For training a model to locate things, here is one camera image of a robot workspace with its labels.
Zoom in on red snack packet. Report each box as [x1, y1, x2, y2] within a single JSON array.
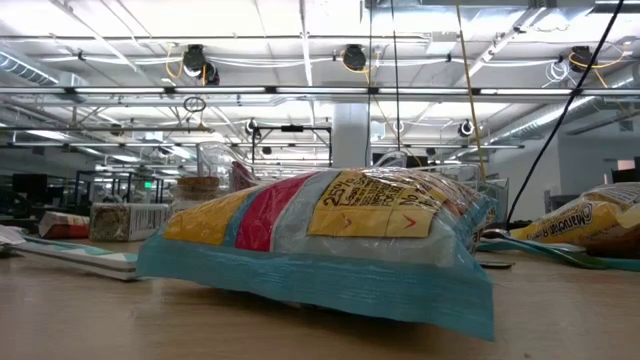
[[229, 160, 261, 195]]

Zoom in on blue-edged beef ramen packet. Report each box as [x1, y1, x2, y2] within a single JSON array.
[[136, 166, 500, 343]]

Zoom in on yellow ramen packet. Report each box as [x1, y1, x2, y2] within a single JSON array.
[[509, 180, 640, 260]]

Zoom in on brown snack packet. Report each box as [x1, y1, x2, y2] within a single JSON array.
[[38, 210, 92, 240]]

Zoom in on white pillar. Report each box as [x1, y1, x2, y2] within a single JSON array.
[[332, 102, 371, 169]]

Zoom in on small cork-stoppered spice jar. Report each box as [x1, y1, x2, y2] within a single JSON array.
[[167, 174, 224, 221]]

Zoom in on long ceiling light bar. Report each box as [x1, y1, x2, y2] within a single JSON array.
[[0, 84, 640, 99]]

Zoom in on dark grey metal spoon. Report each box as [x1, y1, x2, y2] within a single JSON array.
[[479, 258, 515, 271]]

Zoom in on teal spoon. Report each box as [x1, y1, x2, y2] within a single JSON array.
[[477, 234, 640, 274]]

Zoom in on teal flat packet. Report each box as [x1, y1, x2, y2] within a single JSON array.
[[0, 223, 142, 282]]

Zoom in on black monitor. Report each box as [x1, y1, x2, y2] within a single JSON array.
[[12, 173, 50, 206]]

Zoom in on background black rig frame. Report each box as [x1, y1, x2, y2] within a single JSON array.
[[251, 124, 334, 169]]

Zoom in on yellow cable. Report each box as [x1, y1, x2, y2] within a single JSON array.
[[453, 0, 489, 180]]

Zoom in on iridescent spoon green handle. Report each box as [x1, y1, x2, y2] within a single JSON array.
[[29, 233, 140, 264]]

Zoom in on silver ventilation duct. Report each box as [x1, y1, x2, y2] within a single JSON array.
[[487, 94, 640, 146]]

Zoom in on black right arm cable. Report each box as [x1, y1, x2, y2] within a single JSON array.
[[504, 0, 626, 225]]

